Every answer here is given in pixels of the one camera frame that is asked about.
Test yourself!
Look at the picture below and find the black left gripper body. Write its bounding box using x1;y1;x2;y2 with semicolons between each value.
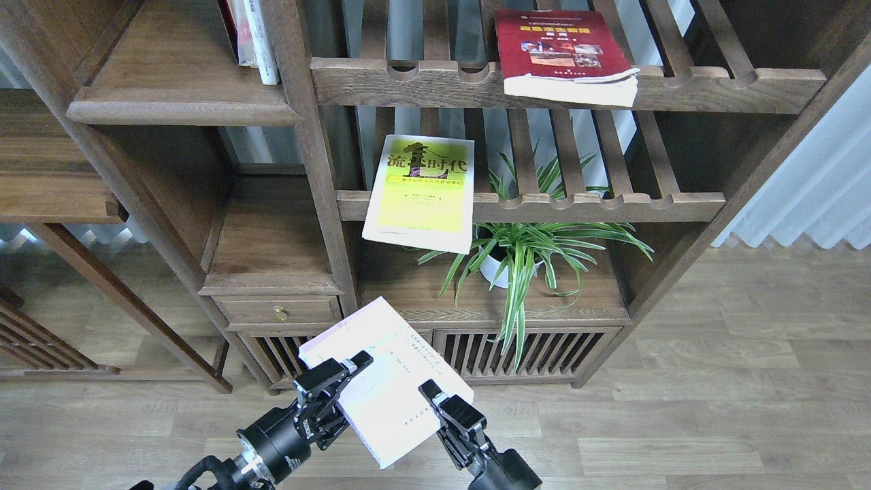
236;402;348;486

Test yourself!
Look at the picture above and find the green spider plant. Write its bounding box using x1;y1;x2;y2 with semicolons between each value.
416;143;655;372

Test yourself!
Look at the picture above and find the upright white book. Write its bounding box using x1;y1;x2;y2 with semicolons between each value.
227;1;280;86

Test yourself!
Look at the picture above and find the wooden side furniture left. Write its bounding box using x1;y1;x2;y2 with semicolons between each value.
1;88;231;393

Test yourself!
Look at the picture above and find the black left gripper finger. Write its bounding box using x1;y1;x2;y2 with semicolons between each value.
294;350;374;409

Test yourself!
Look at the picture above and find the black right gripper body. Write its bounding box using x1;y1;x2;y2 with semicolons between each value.
468;444;542;489

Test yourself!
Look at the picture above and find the brass drawer knob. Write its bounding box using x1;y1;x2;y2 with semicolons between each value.
274;305;289;321

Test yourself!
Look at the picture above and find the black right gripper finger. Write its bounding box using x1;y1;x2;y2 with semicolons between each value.
438;424;487;474
418;379;487;430

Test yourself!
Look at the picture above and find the white pleated curtain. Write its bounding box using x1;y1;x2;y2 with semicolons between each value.
713;69;870;249

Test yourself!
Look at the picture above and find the dark wooden bookshelf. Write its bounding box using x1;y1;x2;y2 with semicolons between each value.
2;1;869;391

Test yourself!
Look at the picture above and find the white lavender book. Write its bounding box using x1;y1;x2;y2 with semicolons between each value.
299;297;475;469

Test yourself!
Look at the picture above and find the upright dark red book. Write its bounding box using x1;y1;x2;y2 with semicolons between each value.
217;0;239;64

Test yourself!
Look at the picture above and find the white plant pot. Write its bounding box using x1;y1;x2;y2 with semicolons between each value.
478;246;542;289

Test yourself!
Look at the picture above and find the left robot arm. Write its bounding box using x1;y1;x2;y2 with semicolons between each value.
172;351;373;489

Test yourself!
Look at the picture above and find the red paperback book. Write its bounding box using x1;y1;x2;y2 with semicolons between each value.
495;9;638;108

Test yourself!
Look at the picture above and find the yellow green book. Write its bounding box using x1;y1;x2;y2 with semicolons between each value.
362;134;475;255

